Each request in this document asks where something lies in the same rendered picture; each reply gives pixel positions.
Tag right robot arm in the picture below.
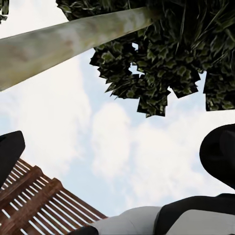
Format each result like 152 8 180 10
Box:
65 206 162 235

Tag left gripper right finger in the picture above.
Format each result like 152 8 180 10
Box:
219 130 235 170

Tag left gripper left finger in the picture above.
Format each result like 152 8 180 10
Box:
0 130 25 188

